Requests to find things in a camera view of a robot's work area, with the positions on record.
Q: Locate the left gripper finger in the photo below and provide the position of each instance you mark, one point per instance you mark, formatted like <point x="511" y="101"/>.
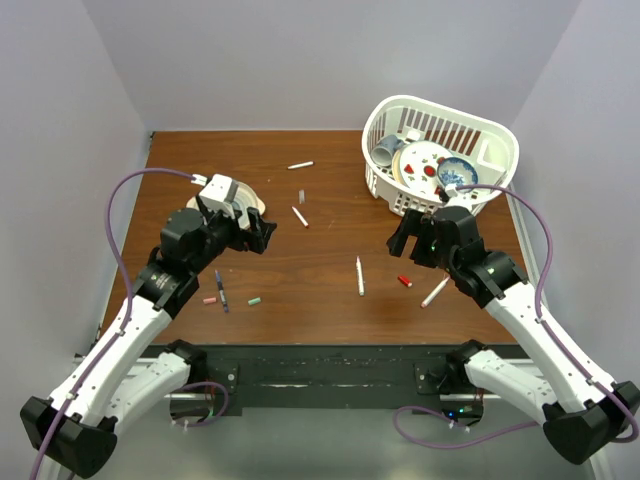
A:
<point x="256" y="242"/>
<point x="259" y="228"/>

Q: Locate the blue pen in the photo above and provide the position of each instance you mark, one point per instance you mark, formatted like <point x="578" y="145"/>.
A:
<point x="221" y="291"/>

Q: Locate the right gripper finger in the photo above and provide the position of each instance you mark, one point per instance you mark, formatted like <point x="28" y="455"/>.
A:
<point x="397" y="241"/>
<point x="417" y="254"/>

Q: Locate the white plate red fruit pattern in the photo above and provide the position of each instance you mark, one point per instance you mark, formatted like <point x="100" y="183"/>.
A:
<point x="414" y="166"/>

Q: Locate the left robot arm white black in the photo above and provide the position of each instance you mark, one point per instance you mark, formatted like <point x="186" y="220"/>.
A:
<point x="79" y="424"/>

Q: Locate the white pen green tip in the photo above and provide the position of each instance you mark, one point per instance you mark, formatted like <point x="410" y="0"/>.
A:
<point x="360" y="278"/>

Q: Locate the beige plate blue rings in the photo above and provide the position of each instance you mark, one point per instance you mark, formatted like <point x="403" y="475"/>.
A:
<point x="250" y="200"/>

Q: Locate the blue white patterned bowl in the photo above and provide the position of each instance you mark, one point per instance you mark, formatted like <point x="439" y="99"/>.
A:
<point x="455" y="170"/>

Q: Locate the white pen far back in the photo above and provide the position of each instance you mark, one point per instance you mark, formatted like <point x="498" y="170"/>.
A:
<point x="300" y="165"/>

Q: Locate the white plastic dish basket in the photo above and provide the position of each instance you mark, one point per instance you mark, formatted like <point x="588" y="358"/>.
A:
<point x="490" y="147"/>

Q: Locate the red pen cap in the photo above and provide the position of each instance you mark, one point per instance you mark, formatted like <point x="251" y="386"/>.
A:
<point x="405" y="281"/>

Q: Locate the grey ceramic mug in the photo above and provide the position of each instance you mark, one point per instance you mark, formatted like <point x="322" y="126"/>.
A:
<point x="384" y="151"/>

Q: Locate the white pen pink end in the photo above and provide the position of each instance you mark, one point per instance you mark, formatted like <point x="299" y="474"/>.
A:
<point x="434" y="293"/>

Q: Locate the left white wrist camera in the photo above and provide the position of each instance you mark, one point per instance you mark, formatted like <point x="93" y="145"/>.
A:
<point x="218" y="194"/>

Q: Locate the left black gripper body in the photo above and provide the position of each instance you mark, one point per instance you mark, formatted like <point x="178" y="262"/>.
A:
<point x="224" y="231"/>

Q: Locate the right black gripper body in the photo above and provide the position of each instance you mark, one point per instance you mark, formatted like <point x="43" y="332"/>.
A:
<point x="427" y="252"/>

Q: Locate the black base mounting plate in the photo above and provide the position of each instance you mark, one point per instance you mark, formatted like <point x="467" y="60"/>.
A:
<point x="241" y="377"/>

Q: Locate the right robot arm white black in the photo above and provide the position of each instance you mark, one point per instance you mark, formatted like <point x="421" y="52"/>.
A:
<point x="579" y="406"/>

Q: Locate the white pen red tip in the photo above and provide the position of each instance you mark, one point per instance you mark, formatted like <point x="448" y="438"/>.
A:
<point x="300" y="217"/>

